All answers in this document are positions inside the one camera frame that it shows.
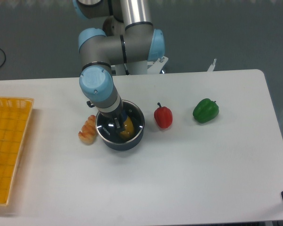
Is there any yellow toy bell pepper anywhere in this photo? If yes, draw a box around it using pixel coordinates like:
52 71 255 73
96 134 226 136
119 116 135 141

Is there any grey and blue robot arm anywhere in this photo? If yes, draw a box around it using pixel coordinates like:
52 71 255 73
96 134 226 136
73 0 165 132

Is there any glass pot lid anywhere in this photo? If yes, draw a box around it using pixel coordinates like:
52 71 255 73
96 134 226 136
96 100 145 145

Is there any green toy bell pepper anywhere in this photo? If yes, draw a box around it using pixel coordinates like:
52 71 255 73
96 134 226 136
192 98 219 123

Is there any dark pot with blue handle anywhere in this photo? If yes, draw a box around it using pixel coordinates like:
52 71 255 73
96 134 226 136
86 99 145 151

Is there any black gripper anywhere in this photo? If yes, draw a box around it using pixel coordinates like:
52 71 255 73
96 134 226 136
98 105 126 131

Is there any yellow woven basket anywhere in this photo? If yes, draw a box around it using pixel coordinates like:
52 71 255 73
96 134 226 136
0 97 34 206

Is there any red toy bell pepper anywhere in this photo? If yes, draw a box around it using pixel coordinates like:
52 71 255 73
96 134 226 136
154 103 173 129

